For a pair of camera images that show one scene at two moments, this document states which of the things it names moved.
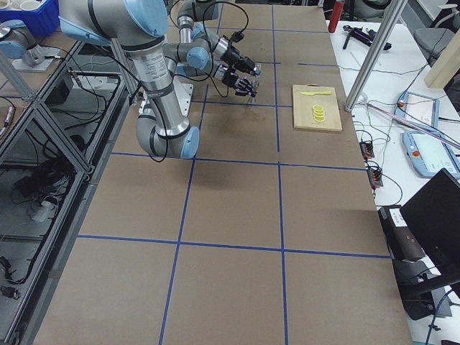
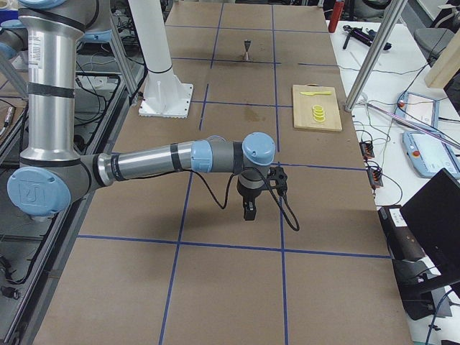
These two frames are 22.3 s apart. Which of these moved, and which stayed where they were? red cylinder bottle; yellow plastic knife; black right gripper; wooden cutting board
Moved: black right gripper
Stayed: wooden cutting board; yellow plastic knife; red cylinder bottle
